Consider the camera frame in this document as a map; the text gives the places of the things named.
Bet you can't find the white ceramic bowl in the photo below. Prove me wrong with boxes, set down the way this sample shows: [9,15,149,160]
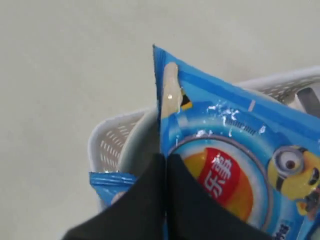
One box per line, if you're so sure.
[118,108,160,177]

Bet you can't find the black metal cup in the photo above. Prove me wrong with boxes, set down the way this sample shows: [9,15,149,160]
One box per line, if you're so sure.
[296,87,320,117]

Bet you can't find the blue potato chips bag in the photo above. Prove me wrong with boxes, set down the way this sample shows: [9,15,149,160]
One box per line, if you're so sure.
[89,47,320,240]

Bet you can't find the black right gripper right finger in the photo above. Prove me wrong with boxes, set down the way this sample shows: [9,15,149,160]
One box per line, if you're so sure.
[166,154,271,240]

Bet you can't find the white woven plastic basket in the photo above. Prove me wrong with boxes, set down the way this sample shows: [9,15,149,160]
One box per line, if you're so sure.
[87,66,320,173]

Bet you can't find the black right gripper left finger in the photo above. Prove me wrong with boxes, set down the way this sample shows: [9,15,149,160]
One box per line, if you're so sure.
[63,153,166,240]

